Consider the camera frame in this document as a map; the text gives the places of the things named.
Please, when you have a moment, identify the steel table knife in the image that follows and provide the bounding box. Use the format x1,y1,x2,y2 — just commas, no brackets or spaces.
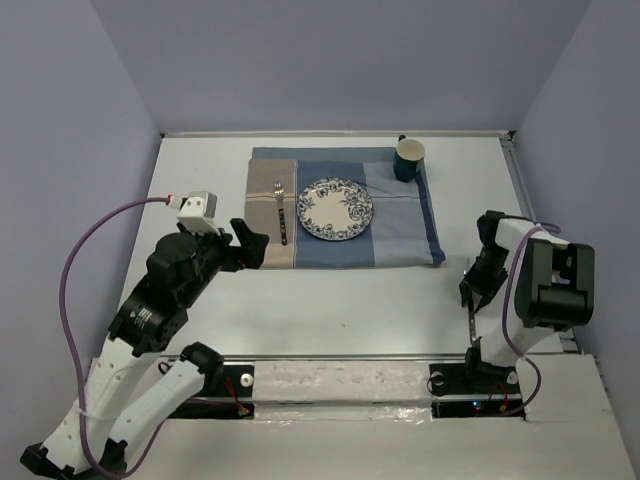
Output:
467,299,477,345

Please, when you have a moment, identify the blue floral plate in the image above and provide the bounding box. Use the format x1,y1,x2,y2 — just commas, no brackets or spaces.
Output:
296,177,374,241

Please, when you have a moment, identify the dark green mug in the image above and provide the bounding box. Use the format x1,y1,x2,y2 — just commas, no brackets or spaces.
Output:
393,135,425,182

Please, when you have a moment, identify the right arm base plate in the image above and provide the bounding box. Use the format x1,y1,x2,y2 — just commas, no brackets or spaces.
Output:
426,363,525,419

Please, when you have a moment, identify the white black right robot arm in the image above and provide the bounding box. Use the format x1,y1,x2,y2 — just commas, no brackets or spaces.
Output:
459,210,596,393

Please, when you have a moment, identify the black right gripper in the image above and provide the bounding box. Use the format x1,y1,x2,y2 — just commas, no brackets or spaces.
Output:
460,245,509,310

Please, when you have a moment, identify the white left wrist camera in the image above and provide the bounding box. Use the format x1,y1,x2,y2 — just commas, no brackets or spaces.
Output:
167,191,220,235

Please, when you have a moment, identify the steel fork patterned handle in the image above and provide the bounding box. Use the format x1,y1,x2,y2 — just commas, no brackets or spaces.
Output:
274,180,288,246

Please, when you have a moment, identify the blue beige checked cloth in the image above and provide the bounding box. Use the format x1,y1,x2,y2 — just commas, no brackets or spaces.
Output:
244,147,445,269

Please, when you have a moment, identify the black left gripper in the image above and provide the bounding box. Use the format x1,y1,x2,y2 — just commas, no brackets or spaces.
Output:
180,217,271,304

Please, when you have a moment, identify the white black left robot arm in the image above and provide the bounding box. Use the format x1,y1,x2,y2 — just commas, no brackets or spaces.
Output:
20,219,269,479

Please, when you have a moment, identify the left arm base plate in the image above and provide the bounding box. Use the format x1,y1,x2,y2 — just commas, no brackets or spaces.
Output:
169,363,255,420

